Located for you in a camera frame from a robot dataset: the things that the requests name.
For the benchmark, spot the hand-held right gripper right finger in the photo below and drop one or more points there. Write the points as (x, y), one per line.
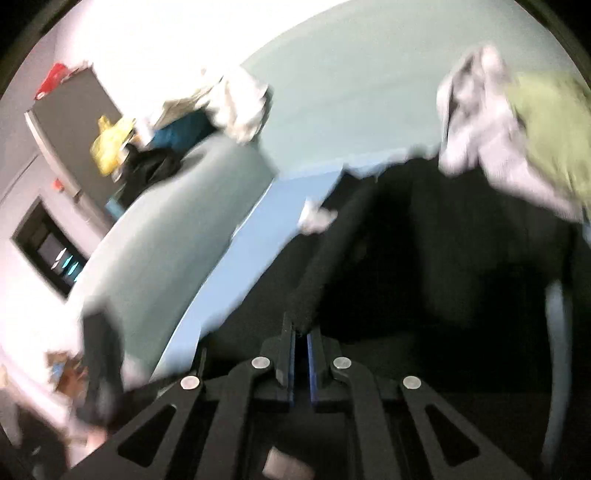
(314, 369)

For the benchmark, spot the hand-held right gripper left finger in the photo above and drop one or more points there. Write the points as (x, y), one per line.
(290, 369)

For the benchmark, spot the black garment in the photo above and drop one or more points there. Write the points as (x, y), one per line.
(438, 258)

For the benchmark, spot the light blue mattress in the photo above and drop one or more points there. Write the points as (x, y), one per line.
(258, 254)

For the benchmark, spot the small white cloth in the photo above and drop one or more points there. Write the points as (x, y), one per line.
(316, 217)

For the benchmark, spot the dark cloth strip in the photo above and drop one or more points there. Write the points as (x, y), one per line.
(101, 355)

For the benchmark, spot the black cloth pile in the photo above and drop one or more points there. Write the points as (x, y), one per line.
(147, 170)

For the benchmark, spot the teal blue cloth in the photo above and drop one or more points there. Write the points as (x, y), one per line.
(184, 129)

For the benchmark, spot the white crumpled cloth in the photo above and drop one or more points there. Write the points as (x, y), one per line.
(240, 106)

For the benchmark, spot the yellow cloth item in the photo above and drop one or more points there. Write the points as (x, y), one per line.
(108, 143)

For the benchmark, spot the pale grey garment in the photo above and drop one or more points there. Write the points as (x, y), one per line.
(475, 124)

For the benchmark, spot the dark grey cabinet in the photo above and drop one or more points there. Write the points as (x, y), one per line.
(69, 124)

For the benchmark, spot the olive green garment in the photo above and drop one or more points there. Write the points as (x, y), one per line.
(554, 129)

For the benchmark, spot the red bag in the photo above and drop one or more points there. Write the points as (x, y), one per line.
(53, 81)

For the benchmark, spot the pale green padded bed frame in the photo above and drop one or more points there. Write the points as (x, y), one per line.
(184, 230)

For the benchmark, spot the dark glass wall panel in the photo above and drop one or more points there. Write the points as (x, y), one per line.
(46, 249)

